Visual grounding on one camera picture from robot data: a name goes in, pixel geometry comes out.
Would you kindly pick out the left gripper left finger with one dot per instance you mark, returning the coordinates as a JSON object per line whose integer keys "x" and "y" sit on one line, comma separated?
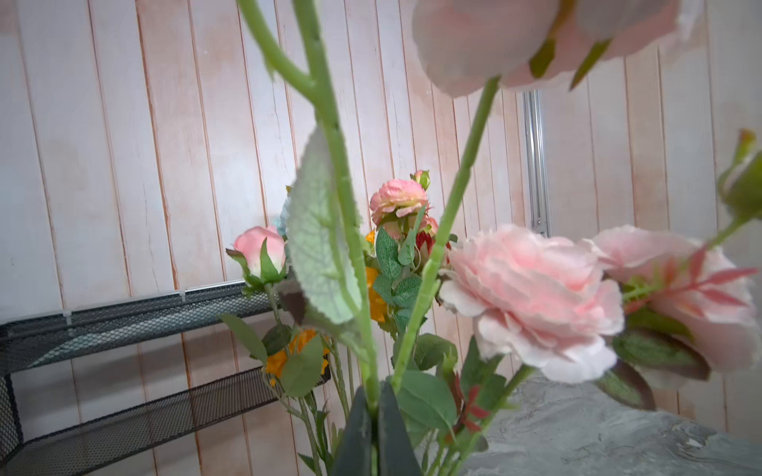
{"x": 354, "y": 454}

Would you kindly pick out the pink rose bud stem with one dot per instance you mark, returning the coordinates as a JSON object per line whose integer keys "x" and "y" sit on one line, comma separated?
{"x": 261, "y": 254}

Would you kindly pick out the mixed bouquet remaining flowers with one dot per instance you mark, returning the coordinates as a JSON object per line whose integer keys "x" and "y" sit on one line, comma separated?
{"x": 398, "y": 247}

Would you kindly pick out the pink peony stem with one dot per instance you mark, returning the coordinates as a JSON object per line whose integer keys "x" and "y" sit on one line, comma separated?
{"x": 463, "y": 46}
{"x": 629, "y": 310}

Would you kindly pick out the black mesh wall shelf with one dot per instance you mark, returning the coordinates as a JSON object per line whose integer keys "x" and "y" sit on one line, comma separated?
{"x": 150, "y": 386}

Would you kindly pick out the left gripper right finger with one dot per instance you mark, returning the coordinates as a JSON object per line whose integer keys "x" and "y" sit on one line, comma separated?
{"x": 396, "y": 456}

